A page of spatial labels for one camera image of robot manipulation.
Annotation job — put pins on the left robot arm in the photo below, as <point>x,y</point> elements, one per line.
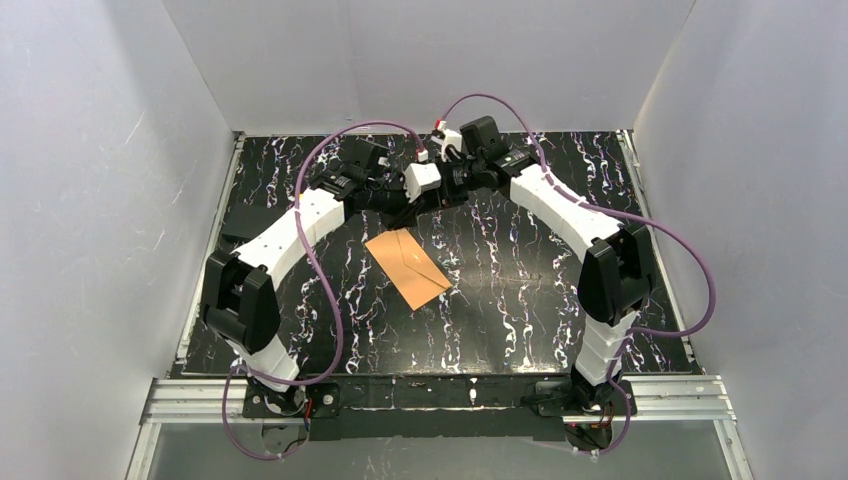
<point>239,301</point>

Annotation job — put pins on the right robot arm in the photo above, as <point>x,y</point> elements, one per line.
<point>618,272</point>

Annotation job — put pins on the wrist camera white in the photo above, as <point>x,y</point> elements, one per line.
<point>443,138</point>
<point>421,176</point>

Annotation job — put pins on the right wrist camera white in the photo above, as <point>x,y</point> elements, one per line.
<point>443,138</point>

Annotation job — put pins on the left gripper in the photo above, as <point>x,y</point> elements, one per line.
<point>395,201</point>

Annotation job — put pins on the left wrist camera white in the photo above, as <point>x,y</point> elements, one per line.
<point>421,176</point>

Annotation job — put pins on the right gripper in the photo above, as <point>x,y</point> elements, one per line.
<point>448,183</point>

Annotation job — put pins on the aluminium rail frame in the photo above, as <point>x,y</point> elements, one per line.
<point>442,427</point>

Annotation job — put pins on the orange brown envelope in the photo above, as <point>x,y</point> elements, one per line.
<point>409,268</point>

